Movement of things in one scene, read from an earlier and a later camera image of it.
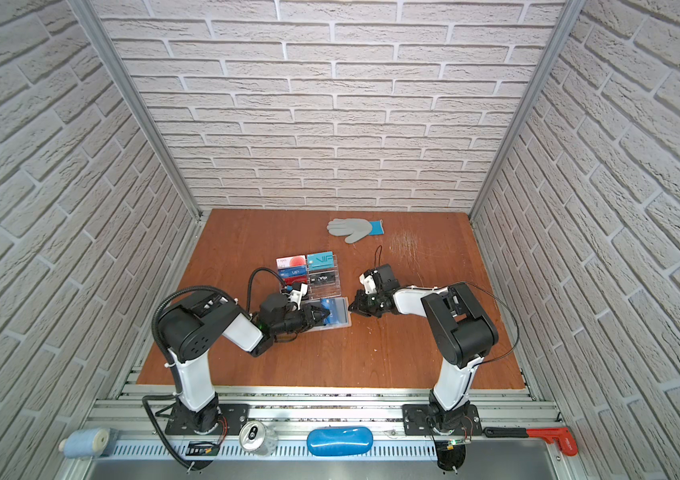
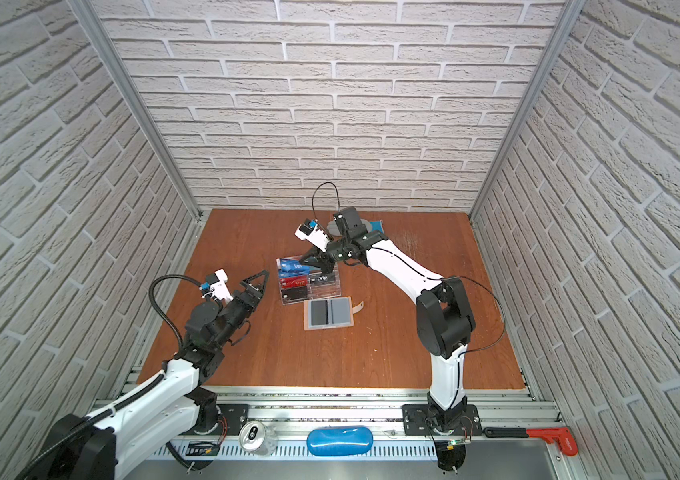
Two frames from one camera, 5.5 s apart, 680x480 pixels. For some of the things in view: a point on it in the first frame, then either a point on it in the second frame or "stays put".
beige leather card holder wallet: [339, 309] stays put
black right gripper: [358, 305] → [320, 259]
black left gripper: [311, 316] → [252, 289]
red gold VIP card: [297, 279] stays put
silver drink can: [258, 438] stays put
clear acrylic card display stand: [319, 272] stays put
